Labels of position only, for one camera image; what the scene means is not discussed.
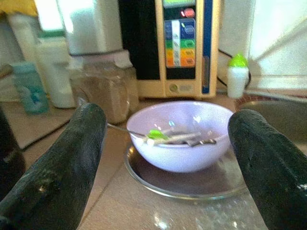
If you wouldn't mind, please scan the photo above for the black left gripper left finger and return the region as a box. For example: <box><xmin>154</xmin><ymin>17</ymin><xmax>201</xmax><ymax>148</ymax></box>
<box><xmin>0</xmin><ymin>103</ymin><xmax>107</xmax><ymax>230</ymax></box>

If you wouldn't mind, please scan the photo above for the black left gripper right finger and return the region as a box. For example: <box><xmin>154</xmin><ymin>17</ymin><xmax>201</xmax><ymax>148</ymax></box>
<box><xmin>227</xmin><ymin>109</ymin><xmax>307</xmax><ymax>230</ymax></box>

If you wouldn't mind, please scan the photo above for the stainless steel sink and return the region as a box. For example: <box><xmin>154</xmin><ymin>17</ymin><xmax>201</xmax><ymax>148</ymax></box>
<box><xmin>236</xmin><ymin>92</ymin><xmax>307</xmax><ymax>144</ymax></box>

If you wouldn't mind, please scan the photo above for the round steel plate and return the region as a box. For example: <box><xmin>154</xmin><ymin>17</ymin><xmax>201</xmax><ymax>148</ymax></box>
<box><xmin>124</xmin><ymin>143</ymin><xmax>248</xmax><ymax>201</ymax></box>

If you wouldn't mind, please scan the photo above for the steel spoon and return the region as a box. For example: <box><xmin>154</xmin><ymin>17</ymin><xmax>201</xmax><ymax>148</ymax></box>
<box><xmin>107</xmin><ymin>123</ymin><xmax>168</xmax><ymax>146</ymax></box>

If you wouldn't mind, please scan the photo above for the teal plastic bottle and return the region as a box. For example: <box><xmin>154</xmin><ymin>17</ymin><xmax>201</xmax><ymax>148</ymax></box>
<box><xmin>12</xmin><ymin>62</ymin><xmax>50</xmax><ymax>115</ymax></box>

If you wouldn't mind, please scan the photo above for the clear glass jar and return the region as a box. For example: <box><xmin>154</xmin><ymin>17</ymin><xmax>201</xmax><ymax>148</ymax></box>
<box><xmin>69</xmin><ymin>61</ymin><xmax>131</xmax><ymax>125</ymax></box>

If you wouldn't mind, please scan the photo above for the white bottle green band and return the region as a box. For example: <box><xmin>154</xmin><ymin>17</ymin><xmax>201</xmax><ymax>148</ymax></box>
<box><xmin>35</xmin><ymin>35</ymin><xmax>76</xmax><ymax>109</ymax></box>

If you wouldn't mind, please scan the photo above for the lavender plastic bowl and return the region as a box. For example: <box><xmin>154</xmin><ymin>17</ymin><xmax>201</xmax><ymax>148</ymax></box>
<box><xmin>126</xmin><ymin>100</ymin><xmax>235</xmax><ymax>173</ymax></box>

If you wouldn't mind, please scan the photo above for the small white bottle green cap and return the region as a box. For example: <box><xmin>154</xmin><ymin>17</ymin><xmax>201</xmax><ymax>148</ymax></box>
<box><xmin>226</xmin><ymin>53</ymin><xmax>250</xmax><ymax>98</ymax></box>

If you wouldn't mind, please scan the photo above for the beige water ionizer machine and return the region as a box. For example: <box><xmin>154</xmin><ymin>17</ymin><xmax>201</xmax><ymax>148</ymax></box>
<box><xmin>118</xmin><ymin>0</ymin><xmax>221</xmax><ymax>99</ymax></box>

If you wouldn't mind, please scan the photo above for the tall white bottle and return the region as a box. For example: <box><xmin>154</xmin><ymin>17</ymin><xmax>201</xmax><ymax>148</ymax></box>
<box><xmin>7</xmin><ymin>13</ymin><xmax>39</xmax><ymax>63</ymax></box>

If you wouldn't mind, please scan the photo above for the large white canister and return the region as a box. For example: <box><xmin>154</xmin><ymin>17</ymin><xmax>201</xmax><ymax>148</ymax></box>
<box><xmin>57</xmin><ymin>0</ymin><xmax>124</xmax><ymax>56</ymax></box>

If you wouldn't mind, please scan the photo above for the yellow cloth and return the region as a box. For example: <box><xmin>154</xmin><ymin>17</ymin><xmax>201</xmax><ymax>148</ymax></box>
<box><xmin>0</xmin><ymin>0</ymin><xmax>39</xmax><ymax>17</ymax></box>

